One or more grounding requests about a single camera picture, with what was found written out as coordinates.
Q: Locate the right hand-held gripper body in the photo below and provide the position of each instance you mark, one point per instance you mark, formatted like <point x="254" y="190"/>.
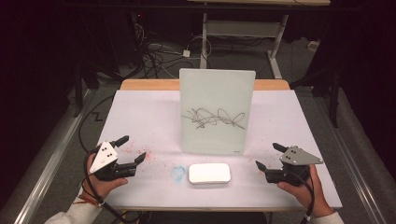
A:
<point x="295" y="157"/>

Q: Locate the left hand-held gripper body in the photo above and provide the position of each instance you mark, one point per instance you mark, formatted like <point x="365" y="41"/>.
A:
<point x="104" y="155"/>

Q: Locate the white whiteboard eraser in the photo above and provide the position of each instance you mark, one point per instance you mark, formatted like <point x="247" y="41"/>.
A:
<point x="209" y="173"/>

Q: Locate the white glass whiteboard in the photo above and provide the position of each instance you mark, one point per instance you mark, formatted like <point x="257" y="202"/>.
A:
<point x="214" y="93"/>

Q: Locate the person's left hand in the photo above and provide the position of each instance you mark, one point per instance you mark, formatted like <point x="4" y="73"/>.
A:
<point x="104" y="187"/>

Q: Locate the person's right hand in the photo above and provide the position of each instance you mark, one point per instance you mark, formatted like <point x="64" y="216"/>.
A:
<point x="306" y="194"/>

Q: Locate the white paper table cover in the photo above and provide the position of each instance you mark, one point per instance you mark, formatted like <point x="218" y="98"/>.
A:
<point x="149" y="118"/>

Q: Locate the wooden table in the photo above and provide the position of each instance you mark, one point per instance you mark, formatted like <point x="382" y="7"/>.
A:
<point x="149" y="84"/>

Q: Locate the black metal stand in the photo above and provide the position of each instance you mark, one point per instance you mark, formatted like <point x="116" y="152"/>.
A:
<point x="77" y="90"/>
<point x="334" y="99"/>

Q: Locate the white power strip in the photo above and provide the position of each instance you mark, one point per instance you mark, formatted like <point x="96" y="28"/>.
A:
<point x="313" y="45"/>

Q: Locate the white power adapter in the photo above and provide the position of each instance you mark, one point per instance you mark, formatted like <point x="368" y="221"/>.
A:
<point x="186" y="53"/>

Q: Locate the grey metal floor rail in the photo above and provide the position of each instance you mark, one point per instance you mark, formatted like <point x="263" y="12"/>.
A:
<point x="351" y="161"/>
<point x="46" y="174"/>

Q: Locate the white metal desk frame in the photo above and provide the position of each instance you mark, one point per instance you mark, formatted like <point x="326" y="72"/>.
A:
<point x="243" y="28"/>

